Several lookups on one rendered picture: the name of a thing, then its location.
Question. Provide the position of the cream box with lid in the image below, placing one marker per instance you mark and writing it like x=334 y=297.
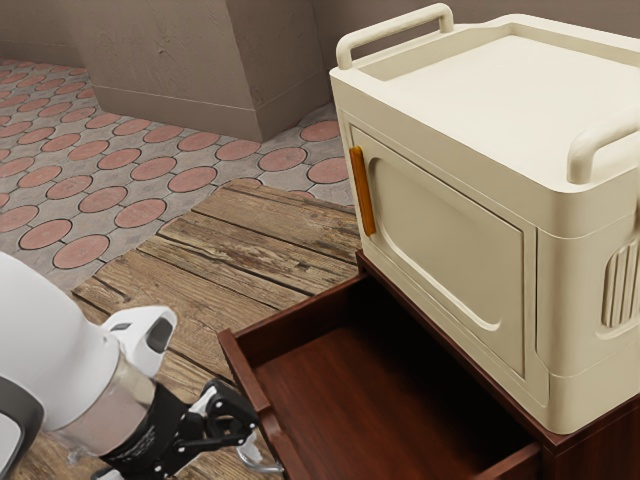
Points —
x=465 y=165

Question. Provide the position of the dark red wooden drawer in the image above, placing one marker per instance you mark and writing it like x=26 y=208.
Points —
x=370 y=395

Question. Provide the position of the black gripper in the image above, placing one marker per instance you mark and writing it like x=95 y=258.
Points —
x=142 y=432

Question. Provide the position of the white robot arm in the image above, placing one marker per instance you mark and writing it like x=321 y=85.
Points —
x=45 y=345

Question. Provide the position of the dark red wooden cabinet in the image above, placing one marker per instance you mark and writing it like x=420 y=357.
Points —
x=595 y=440

